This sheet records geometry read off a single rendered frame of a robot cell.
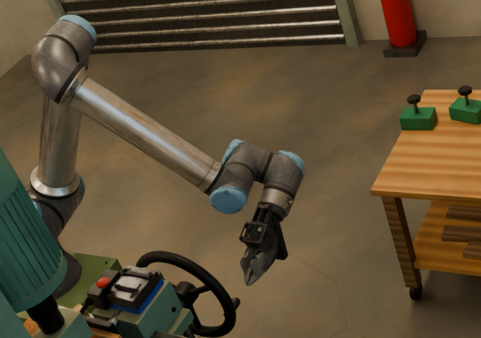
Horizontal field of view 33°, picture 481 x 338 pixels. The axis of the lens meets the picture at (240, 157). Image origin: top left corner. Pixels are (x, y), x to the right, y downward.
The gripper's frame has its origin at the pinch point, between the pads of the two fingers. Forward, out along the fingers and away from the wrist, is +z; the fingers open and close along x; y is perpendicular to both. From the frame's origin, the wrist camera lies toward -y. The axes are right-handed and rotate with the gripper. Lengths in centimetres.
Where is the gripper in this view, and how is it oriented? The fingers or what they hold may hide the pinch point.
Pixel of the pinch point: (250, 282)
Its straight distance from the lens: 213.9
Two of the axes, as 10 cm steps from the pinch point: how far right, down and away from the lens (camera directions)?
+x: 8.2, 0.7, -5.7
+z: -3.5, 8.5, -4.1
